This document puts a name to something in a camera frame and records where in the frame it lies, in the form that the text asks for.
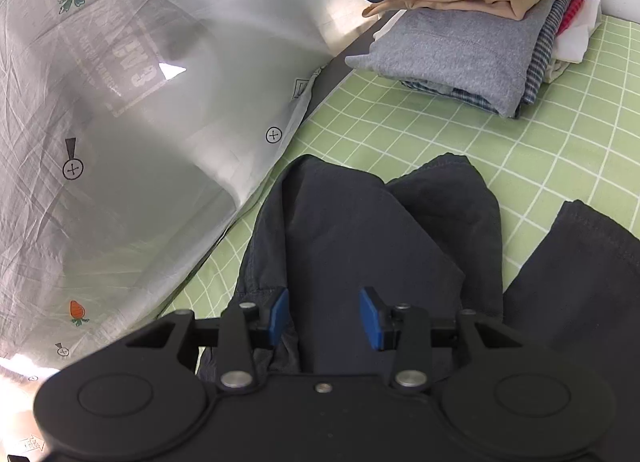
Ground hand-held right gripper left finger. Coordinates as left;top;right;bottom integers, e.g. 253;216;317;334
124;288;292;394

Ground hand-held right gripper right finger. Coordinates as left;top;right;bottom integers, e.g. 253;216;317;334
358;286;527;394

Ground black pants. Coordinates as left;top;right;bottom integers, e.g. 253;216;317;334
197;153;640;393

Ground stack of folded clothes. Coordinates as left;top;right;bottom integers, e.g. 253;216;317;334
344;0;576;118

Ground green checked sheet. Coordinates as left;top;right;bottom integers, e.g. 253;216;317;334
157;12;640;323

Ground white carrot-print curtain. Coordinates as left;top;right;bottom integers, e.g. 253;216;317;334
0;0;366;462

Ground blue plaid shirt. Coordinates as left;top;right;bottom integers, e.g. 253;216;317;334
400;0;576;119

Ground white folded cloth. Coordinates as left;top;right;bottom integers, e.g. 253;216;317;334
542;0;603;83

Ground beige folded garment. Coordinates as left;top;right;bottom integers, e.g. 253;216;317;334
362;0;563;20

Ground red striped cloth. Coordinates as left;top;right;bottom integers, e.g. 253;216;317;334
556;0;587;36

